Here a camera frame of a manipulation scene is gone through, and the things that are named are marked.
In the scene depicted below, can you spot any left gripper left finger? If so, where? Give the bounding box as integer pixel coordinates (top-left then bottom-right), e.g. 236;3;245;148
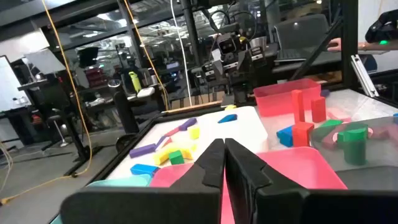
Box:
169;138;226;191

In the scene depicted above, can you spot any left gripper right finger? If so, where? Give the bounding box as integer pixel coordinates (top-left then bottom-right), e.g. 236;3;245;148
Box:
225;138;308;224

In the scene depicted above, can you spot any pink rectangular block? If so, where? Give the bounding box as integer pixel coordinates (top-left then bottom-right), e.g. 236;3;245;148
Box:
164;126;180;138

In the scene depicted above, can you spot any green rectangular block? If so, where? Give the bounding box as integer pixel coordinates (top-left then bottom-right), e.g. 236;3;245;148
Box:
312;119;344;141

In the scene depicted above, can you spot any person's forearm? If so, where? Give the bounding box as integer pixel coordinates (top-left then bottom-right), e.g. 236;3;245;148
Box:
341;42;398;53

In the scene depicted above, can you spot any green cube block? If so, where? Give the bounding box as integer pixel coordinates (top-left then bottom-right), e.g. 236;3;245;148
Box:
169;149;185;166

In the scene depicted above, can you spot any thick blue wedge block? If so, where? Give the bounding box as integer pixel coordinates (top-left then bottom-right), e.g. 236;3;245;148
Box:
217;113;238;124

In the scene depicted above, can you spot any deep red plastic bin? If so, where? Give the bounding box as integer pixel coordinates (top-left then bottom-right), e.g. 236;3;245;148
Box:
252;78;322;118

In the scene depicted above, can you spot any large pink-red plastic bin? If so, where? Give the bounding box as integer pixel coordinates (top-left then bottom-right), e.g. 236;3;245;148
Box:
149;146;348;224

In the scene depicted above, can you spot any chunky blue block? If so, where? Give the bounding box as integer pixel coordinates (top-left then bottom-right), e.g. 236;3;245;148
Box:
275;125;295;148

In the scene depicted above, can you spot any gray laptop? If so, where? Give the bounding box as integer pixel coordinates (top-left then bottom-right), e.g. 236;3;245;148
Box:
273;14;343;63

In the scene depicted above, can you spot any small teal plastic bin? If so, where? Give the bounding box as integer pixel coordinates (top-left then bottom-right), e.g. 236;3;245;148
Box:
86;173;154;189

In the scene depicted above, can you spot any small white box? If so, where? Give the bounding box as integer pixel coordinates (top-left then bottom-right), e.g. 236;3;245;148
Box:
136;86;155;99

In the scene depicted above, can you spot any yellow-green bottle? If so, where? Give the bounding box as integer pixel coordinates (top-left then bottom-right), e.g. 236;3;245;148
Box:
128;71;142;93

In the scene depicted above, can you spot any person's hand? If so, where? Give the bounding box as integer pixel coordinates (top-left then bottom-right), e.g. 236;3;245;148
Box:
326;37;343;52

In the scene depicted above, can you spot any green cylinder block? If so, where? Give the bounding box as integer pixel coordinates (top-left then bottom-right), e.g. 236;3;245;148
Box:
337;128;368;166

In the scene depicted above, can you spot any silver aluminium bar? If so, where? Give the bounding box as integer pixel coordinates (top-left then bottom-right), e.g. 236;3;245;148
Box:
350;54;379;98

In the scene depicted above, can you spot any red tool chest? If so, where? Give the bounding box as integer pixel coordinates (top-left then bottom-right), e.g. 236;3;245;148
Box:
85;67;108;88

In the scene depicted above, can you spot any black monitor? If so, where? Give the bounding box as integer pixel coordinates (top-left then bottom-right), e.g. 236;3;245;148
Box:
77;46;100;68

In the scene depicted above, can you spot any white pole stand round base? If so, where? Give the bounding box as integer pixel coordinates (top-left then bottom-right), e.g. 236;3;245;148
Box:
51;118;70;148

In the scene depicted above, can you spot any black device with green light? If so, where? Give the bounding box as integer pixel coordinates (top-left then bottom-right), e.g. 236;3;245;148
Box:
364;8;398;45

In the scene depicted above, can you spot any black standing desk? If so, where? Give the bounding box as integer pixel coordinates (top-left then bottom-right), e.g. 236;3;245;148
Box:
17;77;91;162

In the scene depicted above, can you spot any tilted white panel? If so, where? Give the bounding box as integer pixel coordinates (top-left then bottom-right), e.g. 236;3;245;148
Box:
24;48;67;75

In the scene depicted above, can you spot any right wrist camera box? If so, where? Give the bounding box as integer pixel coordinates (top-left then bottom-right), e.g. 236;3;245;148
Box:
218;32;239;56

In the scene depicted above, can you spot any white cable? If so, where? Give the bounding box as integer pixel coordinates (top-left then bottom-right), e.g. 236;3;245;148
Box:
170;0;193;107

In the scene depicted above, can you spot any yellow cable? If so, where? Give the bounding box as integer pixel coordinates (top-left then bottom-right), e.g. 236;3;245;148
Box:
123;0;170;111
0;0;93;206

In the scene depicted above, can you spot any black rig post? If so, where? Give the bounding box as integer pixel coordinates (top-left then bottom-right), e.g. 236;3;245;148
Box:
340;0;359;90

